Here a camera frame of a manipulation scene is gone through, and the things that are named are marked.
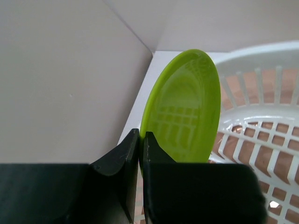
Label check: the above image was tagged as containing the lime green plate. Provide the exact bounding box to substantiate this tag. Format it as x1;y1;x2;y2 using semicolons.
140;49;221;163

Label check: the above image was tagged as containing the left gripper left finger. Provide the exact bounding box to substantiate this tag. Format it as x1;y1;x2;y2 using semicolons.
0;129;139;224

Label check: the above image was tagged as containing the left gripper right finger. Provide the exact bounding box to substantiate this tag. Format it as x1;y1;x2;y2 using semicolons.
143;132;267;224

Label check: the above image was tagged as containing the white pink dish rack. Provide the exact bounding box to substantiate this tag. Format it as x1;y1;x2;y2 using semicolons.
135;40;299;224

